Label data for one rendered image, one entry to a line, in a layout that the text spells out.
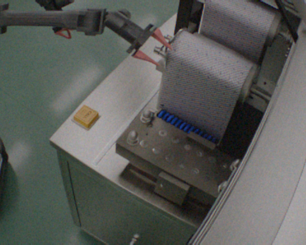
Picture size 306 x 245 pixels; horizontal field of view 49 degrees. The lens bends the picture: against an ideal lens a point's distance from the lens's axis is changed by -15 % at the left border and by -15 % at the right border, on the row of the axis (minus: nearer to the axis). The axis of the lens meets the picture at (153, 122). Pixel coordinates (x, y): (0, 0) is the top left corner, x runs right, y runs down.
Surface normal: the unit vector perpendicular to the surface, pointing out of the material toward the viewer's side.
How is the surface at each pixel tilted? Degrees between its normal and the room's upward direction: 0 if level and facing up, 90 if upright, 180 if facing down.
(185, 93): 90
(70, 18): 64
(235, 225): 0
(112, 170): 0
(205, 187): 0
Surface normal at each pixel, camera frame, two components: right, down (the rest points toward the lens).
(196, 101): -0.51, 0.65
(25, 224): 0.11, -0.61
